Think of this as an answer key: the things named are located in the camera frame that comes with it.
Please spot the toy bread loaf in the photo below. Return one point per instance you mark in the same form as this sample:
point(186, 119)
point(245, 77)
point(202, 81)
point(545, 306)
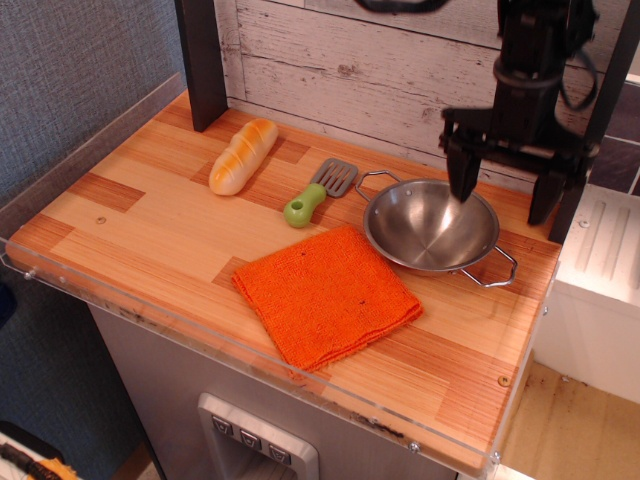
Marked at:
point(243, 156)

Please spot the dark shelf post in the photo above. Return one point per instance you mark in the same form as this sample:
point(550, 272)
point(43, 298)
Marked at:
point(203, 62)
point(614, 79)

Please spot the yellow object bottom left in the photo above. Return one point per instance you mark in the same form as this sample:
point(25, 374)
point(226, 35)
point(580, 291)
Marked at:
point(51, 469)

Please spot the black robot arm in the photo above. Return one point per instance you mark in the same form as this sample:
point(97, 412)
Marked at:
point(540, 36)

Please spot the green-handled grey toy spatula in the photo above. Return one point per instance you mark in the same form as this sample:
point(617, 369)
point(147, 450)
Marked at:
point(333, 179)

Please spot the clear acrylic counter guard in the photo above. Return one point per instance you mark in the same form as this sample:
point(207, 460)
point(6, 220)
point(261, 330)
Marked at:
point(434, 392)

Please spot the stainless steel two-handled pot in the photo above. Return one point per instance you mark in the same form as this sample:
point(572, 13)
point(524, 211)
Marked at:
point(420, 226)

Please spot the dark right shelf post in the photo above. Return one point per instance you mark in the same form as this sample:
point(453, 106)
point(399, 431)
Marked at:
point(614, 79)

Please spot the folded orange cloth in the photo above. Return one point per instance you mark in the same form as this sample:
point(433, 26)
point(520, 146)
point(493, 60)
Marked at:
point(326, 297)

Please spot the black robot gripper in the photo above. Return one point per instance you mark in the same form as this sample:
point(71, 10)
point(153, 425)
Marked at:
point(519, 130)

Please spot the silver dispenser button panel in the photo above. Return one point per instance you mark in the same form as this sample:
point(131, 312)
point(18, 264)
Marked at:
point(244, 446)

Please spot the dark left shelf post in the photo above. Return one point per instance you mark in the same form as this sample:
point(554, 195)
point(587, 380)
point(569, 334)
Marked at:
point(203, 62)

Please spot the grey toy fridge cabinet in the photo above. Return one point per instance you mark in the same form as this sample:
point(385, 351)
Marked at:
point(164, 375)

